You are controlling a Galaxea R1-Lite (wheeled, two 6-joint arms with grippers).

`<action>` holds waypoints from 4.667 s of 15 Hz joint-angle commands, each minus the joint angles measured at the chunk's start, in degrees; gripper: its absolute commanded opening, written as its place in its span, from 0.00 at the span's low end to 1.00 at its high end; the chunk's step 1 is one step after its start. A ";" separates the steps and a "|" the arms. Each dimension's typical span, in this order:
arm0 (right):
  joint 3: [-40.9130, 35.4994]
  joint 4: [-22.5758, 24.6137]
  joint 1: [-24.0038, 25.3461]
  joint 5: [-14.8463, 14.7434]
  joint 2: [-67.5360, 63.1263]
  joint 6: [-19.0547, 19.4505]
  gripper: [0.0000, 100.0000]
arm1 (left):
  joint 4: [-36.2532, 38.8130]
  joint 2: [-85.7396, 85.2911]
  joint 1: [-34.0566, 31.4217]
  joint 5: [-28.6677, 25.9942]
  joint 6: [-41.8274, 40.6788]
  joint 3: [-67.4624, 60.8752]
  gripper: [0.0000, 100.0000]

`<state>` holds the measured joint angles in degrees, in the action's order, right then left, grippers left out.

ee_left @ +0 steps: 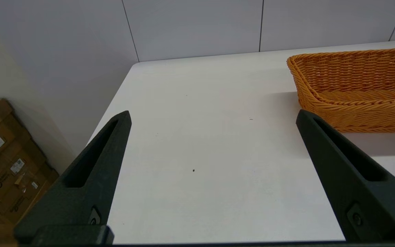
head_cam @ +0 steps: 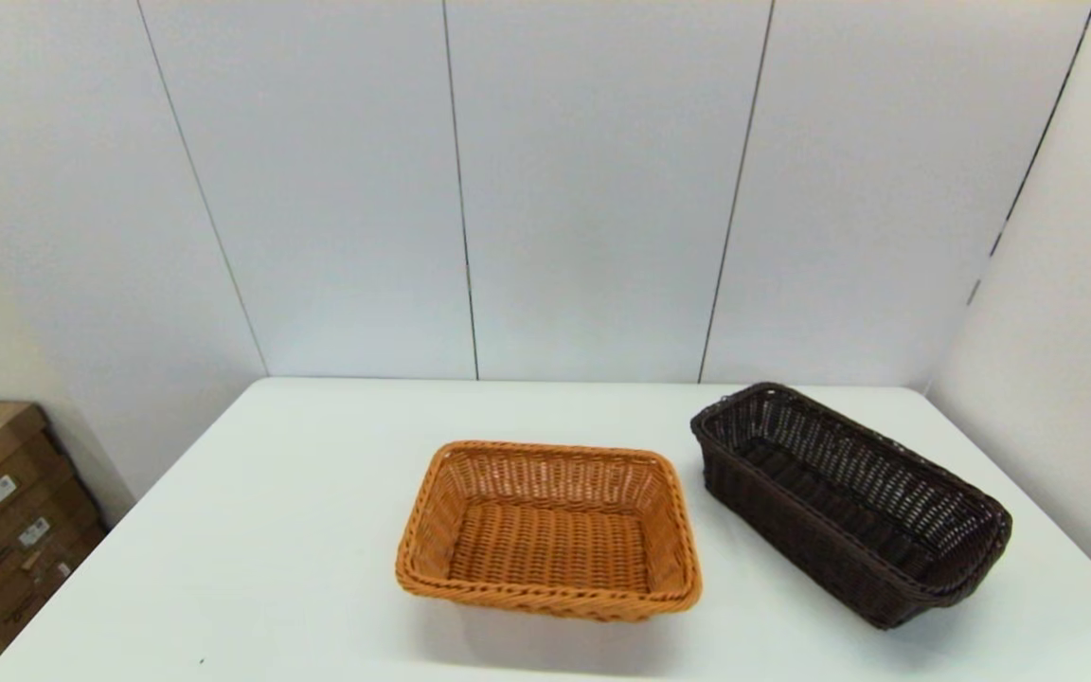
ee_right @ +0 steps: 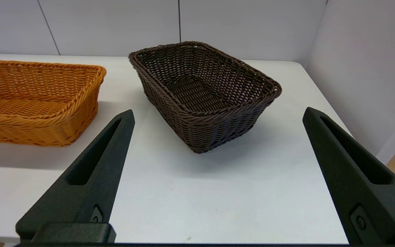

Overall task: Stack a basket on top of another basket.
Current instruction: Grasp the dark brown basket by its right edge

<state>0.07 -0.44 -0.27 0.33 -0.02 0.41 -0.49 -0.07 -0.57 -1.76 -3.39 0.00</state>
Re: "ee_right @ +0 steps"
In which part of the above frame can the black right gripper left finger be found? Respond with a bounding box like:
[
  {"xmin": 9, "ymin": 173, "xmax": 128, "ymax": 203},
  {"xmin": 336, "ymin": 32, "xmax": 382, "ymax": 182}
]
[{"xmin": 16, "ymin": 110, "xmax": 135, "ymax": 242}]

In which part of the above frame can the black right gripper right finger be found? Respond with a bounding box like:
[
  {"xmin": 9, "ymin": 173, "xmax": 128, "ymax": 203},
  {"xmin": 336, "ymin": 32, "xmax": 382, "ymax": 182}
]
[{"xmin": 302, "ymin": 107, "xmax": 395, "ymax": 245}]

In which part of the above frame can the orange wicker basket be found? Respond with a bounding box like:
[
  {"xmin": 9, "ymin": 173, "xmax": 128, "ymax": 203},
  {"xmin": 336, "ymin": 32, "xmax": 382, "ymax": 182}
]
[{"xmin": 0, "ymin": 60, "xmax": 107, "ymax": 147}]

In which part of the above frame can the dark brown wicker basket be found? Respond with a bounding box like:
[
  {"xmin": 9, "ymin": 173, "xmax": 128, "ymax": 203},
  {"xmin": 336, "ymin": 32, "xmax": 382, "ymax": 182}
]
[{"xmin": 128, "ymin": 41, "xmax": 282, "ymax": 154}]

